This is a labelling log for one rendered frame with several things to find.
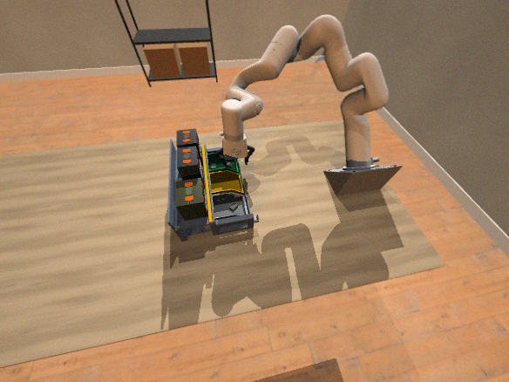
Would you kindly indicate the green bin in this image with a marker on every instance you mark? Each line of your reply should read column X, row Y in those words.
column 219, row 164

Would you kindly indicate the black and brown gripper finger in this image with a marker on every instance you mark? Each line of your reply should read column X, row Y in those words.
column 221, row 157
column 252, row 149

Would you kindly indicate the grey metal rack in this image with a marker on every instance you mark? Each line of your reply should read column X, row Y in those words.
column 195, row 226

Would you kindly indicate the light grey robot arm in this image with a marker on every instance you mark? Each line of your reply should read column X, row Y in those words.
column 347, row 73

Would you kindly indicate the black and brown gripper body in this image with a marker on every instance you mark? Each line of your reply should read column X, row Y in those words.
column 235, row 150

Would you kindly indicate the grey open bin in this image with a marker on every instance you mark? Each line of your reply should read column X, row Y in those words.
column 222, row 202

